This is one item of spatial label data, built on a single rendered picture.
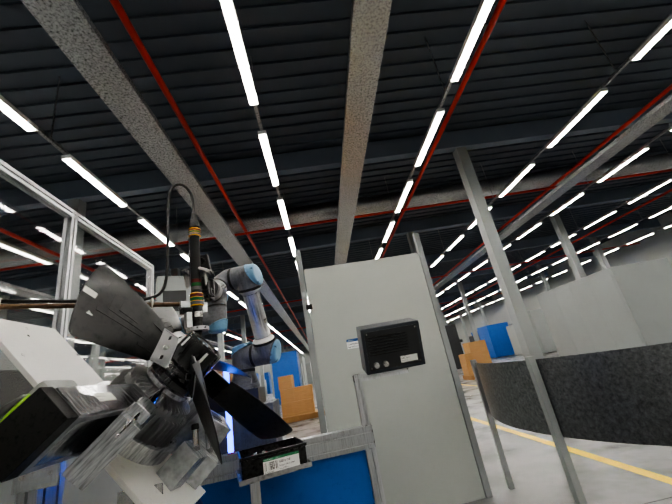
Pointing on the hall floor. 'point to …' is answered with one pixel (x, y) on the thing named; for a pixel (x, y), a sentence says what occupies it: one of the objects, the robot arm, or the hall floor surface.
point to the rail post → (375, 476)
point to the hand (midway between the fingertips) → (192, 268)
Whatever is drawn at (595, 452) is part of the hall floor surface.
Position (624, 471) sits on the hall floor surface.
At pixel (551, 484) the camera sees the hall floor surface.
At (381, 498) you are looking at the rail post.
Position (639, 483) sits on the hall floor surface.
